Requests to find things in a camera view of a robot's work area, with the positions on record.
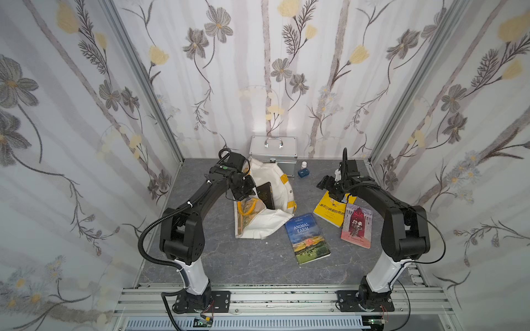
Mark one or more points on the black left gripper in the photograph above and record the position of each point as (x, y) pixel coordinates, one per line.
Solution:
(243, 189)

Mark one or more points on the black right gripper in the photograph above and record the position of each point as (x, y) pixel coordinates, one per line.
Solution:
(331, 184)

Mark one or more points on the yellow paperback book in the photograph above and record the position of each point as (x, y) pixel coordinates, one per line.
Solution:
(333, 211)

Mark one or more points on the white canvas bag yellow handles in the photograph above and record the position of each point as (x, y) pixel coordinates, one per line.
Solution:
(252, 219)

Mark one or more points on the pink red book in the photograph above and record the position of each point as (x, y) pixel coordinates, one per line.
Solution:
(357, 226)

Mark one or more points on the Animal Farm blue book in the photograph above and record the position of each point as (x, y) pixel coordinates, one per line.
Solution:
(306, 238)

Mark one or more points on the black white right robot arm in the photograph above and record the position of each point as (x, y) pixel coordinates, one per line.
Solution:
(405, 230)

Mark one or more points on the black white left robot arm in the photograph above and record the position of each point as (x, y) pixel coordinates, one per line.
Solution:
(182, 238)

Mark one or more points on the small blue white bottle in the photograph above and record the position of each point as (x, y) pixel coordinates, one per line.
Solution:
(303, 171)

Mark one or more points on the silver aluminium case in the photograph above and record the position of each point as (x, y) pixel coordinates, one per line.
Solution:
(282, 151)

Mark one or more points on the right green circuit board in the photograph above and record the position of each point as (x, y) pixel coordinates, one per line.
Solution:
(373, 323)

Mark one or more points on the green circuit board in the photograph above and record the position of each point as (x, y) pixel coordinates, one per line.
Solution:
(373, 323)
(203, 322)

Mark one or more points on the left green circuit board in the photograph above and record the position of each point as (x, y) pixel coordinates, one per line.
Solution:
(203, 322)

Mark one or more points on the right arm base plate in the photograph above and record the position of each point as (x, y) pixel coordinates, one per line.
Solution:
(353, 301)

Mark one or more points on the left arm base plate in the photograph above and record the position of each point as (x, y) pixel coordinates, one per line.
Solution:
(211, 301)

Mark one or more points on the aluminium frame rail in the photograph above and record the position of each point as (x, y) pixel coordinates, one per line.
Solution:
(282, 300)

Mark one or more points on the white slotted cable duct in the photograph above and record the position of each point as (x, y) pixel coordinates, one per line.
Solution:
(278, 323)

